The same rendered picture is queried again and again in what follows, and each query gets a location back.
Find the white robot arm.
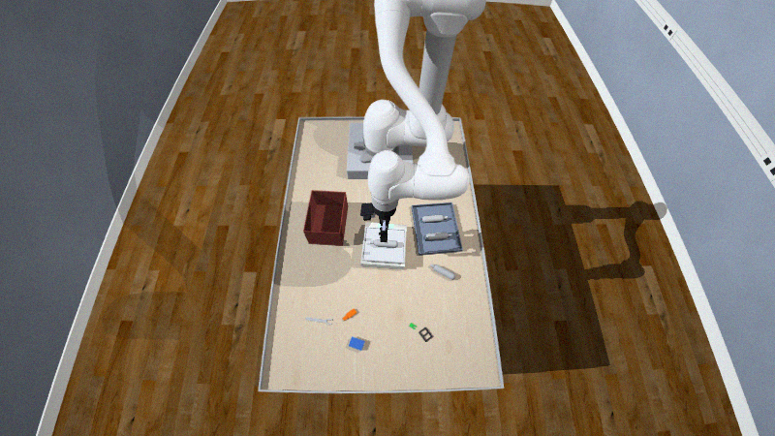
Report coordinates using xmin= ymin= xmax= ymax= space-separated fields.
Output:
xmin=354 ymin=0 xmax=486 ymax=221

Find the white digital scale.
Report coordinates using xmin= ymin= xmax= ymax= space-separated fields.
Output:
xmin=360 ymin=222 xmax=407 ymax=269

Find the grey gas cylinder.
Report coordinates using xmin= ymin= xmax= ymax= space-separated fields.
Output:
xmin=425 ymin=233 xmax=451 ymax=240
xmin=370 ymin=239 xmax=398 ymax=248
xmin=430 ymin=264 xmax=455 ymax=280
xmin=422 ymin=215 xmax=448 ymax=223

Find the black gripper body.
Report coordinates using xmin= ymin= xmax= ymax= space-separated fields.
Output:
xmin=374 ymin=207 xmax=396 ymax=223

